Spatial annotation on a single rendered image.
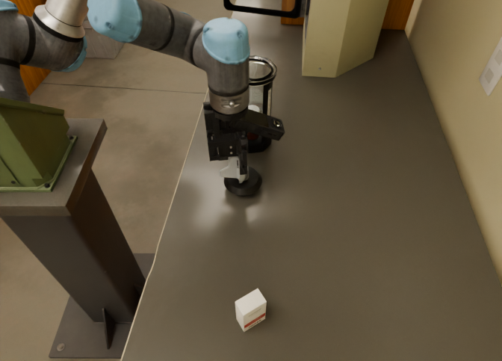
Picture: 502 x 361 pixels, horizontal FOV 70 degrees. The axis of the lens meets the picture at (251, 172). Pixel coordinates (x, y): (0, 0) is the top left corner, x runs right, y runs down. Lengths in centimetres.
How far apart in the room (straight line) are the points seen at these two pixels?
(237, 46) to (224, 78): 6
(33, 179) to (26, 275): 116
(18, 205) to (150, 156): 144
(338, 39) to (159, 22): 70
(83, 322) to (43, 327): 17
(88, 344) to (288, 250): 120
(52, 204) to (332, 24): 90
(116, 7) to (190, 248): 47
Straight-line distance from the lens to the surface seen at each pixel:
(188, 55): 66
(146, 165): 231
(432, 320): 79
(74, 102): 299
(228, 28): 61
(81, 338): 182
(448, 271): 85
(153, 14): 61
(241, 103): 66
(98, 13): 60
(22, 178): 99
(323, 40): 119
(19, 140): 89
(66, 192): 97
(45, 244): 126
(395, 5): 159
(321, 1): 114
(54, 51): 104
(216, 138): 72
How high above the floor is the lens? 161
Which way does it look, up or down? 48 degrees down
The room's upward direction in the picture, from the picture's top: straight up
